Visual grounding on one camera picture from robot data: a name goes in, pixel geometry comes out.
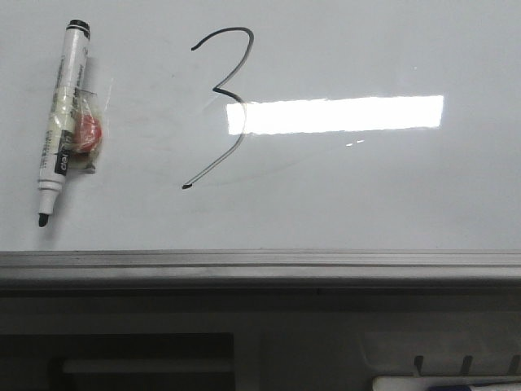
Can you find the red magnet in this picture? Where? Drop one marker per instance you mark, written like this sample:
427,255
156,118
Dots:
91,131

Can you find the white black whiteboard marker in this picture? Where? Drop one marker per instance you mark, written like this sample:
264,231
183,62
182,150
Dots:
57,148

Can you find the white whiteboard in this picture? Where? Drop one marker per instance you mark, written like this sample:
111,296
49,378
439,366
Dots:
371,125

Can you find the white eraser tray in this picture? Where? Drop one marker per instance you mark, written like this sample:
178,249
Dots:
421,360

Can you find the grey aluminium whiteboard frame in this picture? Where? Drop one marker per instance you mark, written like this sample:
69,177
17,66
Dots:
165,270

